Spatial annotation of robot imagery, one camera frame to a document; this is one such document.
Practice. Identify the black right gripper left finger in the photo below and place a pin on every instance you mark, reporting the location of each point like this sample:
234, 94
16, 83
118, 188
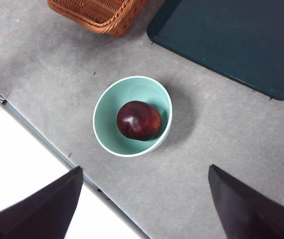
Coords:
37, 211

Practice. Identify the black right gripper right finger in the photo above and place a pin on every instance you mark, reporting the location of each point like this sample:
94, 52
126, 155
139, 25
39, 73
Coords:
253, 211

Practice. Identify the teal ceramic bowl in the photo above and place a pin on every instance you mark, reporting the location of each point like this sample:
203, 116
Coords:
107, 129

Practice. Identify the dark red plum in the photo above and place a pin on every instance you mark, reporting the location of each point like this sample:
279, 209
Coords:
139, 120

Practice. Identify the brown wicker basket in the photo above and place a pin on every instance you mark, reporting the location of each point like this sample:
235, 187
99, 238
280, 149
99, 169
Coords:
102, 12

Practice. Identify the dark green plastic tray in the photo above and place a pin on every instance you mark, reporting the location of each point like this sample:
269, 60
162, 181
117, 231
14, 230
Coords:
231, 42

